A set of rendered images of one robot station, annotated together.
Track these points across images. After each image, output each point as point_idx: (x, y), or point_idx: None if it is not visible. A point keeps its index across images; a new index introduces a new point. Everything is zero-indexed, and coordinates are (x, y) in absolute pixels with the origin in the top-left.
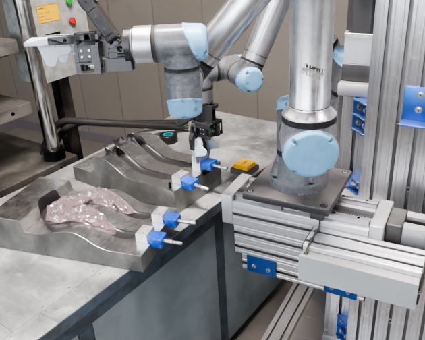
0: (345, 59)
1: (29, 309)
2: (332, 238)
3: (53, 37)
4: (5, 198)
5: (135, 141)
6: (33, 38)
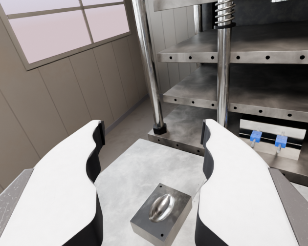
0: None
1: None
2: None
3: (1, 194)
4: None
5: None
6: (84, 126)
